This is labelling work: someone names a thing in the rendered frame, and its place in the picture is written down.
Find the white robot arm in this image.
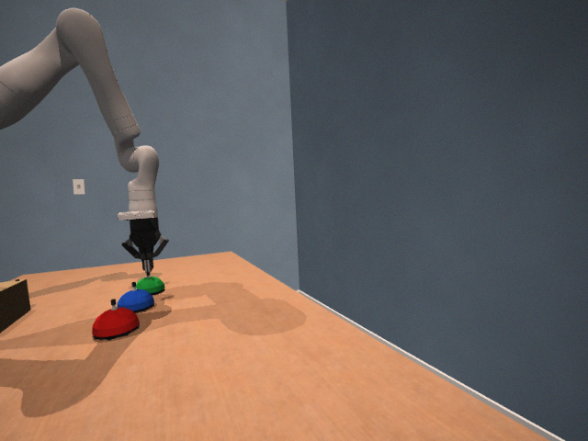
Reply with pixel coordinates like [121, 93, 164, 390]
[0, 8, 159, 221]

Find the red bell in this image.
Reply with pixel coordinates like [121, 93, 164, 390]
[92, 299, 139, 341]

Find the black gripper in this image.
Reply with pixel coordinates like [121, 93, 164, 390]
[122, 218, 169, 273]

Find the blue bell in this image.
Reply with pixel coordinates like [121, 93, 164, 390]
[117, 282, 154, 313]

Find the green dome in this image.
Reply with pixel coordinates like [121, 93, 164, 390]
[136, 272, 165, 295]

